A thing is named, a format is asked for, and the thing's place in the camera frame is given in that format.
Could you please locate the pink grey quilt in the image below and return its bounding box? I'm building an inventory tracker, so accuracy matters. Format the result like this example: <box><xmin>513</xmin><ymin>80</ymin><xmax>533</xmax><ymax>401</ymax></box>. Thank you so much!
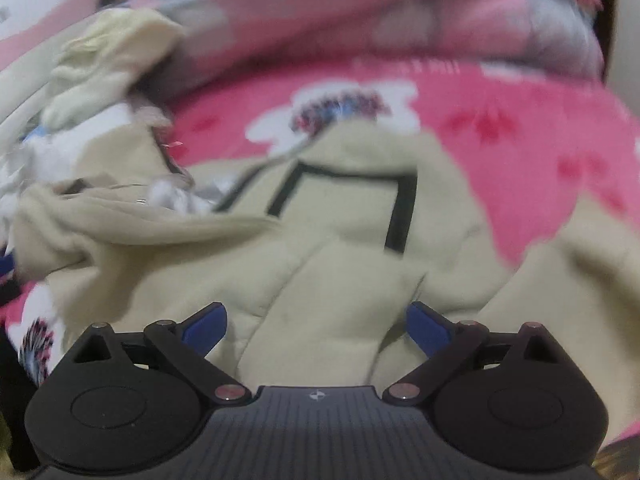
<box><xmin>132</xmin><ymin>0</ymin><xmax>607</xmax><ymax>111</ymax></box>

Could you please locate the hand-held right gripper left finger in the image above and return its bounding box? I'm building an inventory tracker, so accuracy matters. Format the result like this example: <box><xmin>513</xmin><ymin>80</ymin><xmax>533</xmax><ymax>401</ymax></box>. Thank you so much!
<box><xmin>72</xmin><ymin>302</ymin><xmax>251</xmax><ymax>406</ymax></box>

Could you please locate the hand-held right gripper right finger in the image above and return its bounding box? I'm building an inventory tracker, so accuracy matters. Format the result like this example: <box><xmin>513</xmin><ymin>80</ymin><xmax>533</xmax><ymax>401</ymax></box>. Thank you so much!
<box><xmin>384</xmin><ymin>301</ymin><xmax>563</xmax><ymax>406</ymax></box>

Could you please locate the white cloth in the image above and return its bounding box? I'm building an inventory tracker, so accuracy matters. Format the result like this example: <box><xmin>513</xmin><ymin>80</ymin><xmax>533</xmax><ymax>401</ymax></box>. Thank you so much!
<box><xmin>0</xmin><ymin>104</ymin><xmax>151</xmax><ymax>206</ymax></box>

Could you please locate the cream cloth pile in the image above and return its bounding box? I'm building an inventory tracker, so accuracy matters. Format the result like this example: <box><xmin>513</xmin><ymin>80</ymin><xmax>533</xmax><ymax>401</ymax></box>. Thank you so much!
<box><xmin>42</xmin><ymin>9</ymin><xmax>187</xmax><ymax>128</ymax></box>

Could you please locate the pink floral blanket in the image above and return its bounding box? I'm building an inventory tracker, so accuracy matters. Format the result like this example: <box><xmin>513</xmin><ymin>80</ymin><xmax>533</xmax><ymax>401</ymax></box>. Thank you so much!
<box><xmin>0</xmin><ymin>57</ymin><xmax>640</xmax><ymax>456</ymax></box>

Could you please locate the beige zip jacket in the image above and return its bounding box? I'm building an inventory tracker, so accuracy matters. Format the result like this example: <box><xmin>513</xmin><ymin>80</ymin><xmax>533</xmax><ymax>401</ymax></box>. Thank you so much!
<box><xmin>10</xmin><ymin>120</ymin><xmax>640</xmax><ymax>443</ymax></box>

